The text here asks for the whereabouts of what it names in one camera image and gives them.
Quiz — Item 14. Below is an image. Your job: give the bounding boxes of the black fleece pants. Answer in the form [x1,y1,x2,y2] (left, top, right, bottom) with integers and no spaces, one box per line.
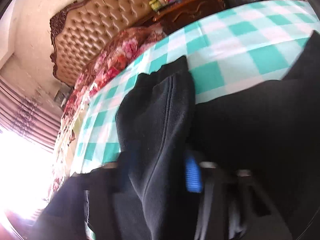
[30,32,319,239]

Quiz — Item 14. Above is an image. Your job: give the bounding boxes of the red floral quilt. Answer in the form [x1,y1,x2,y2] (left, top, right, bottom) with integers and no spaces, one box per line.
[49,23,166,199]

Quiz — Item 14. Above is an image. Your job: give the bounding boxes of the teal white checkered cloth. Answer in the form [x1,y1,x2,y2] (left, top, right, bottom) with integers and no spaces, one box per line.
[71,0,319,173]

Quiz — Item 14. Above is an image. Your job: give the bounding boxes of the dark wooden nightstand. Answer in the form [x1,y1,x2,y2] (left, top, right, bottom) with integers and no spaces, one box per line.
[134,0,226,35]

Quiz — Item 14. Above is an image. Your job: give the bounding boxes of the yellow lidded jar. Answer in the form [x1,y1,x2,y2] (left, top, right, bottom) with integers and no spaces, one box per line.
[149,0,162,12]

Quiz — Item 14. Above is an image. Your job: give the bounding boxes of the pink pleated curtain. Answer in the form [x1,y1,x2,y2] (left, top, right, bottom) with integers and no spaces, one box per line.
[1,78,60,153]

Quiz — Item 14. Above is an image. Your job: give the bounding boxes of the tufted tan leather headboard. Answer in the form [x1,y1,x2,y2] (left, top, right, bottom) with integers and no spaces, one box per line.
[50,0,152,87]

